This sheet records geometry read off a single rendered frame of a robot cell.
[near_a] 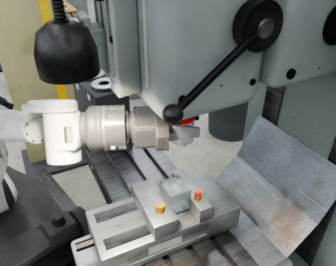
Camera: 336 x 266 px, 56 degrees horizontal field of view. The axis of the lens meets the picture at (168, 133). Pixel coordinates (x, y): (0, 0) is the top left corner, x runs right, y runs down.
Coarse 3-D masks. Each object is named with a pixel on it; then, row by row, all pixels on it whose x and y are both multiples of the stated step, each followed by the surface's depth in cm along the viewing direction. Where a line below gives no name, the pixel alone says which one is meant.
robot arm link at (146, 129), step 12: (108, 108) 58; (120, 108) 59; (144, 108) 63; (108, 120) 57; (120, 120) 57; (132, 120) 58; (144, 120) 59; (156, 120) 58; (108, 132) 57; (120, 132) 57; (132, 132) 58; (144, 132) 57; (156, 132) 56; (168, 132) 57; (108, 144) 58; (120, 144) 58; (144, 144) 59; (156, 144) 57; (168, 144) 57
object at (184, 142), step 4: (180, 124) 60; (184, 124) 60; (188, 124) 60; (192, 124) 61; (176, 140) 62; (180, 140) 62; (184, 140) 62; (188, 140) 62; (192, 140) 63; (176, 144) 62; (180, 144) 62; (184, 144) 62; (188, 144) 62
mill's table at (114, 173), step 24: (96, 168) 100; (120, 168) 100; (144, 168) 100; (168, 168) 100; (120, 192) 91; (216, 240) 78; (144, 264) 72; (168, 264) 73; (192, 264) 72; (216, 264) 72; (240, 264) 72
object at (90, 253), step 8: (80, 240) 87; (72, 248) 85; (88, 248) 85; (80, 256) 83; (88, 256) 83; (96, 256) 83; (80, 264) 81; (88, 264) 81; (96, 264) 81; (280, 264) 81; (288, 264) 81
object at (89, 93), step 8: (104, 72) 114; (88, 80) 110; (96, 80) 108; (104, 80) 108; (80, 88) 110; (88, 88) 106; (96, 88) 103; (104, 88) 103; (80, 96) 113; (88, 96) 106; (96, 96) 101; (104, 96) 102; (112, 96) 104; (128, 96) 108; (80, 104) 117; (88, 104) 109; (96, 104) 102; (104, 104) 103; (112, 104) 105; (128, 104) 109; (128, 112) 111
